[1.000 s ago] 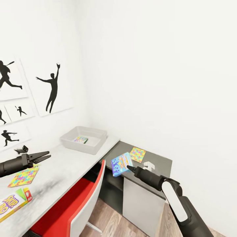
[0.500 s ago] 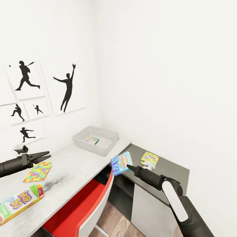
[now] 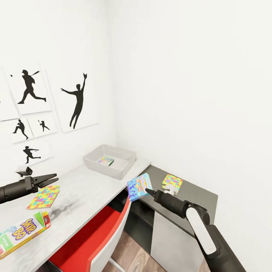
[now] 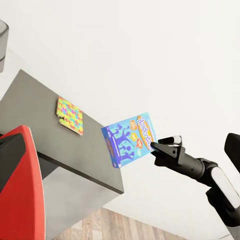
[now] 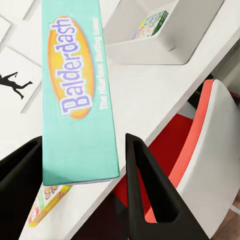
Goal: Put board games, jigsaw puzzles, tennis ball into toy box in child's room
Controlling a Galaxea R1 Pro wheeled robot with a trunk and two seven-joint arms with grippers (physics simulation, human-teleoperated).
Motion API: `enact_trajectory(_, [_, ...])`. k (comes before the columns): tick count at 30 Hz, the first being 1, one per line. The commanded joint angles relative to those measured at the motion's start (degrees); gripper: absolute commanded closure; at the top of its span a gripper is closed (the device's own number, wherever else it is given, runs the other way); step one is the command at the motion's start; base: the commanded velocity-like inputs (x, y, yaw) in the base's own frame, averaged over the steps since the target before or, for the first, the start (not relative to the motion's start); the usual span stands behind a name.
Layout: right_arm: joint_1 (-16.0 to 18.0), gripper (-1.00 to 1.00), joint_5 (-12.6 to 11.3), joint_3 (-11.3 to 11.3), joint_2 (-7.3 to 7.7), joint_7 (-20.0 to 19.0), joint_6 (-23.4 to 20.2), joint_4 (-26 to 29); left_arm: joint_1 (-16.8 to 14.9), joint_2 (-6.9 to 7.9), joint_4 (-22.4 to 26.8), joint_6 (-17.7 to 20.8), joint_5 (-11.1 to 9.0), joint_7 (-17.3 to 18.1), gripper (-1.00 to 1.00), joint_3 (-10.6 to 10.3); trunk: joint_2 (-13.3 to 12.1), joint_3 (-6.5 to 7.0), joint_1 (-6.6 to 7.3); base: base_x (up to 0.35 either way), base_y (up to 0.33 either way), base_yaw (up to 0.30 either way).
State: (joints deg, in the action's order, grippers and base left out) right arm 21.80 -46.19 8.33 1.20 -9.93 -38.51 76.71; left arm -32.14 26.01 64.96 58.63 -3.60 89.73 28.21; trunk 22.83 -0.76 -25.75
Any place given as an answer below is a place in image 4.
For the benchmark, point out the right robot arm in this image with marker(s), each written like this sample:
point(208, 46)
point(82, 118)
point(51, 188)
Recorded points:
point(170, 152)

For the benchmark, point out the jigsaw puzzle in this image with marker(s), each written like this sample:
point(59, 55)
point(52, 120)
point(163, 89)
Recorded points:
point(72, 116)

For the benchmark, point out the desk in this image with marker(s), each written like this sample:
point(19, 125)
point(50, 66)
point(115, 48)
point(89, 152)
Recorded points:
point(77, 172)

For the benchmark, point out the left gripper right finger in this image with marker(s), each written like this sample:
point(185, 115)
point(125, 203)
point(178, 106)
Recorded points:
point(232, 149)

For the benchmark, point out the swivel chair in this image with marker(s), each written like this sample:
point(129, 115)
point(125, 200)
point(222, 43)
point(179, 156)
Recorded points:
point(22, 201)

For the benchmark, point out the board game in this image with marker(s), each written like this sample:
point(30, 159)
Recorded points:
point(129, 139)

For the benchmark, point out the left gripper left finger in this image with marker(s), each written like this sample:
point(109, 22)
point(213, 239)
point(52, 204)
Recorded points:
point(12, 149)

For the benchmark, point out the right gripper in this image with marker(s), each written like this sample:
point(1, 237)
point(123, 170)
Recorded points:
point(173, 158)

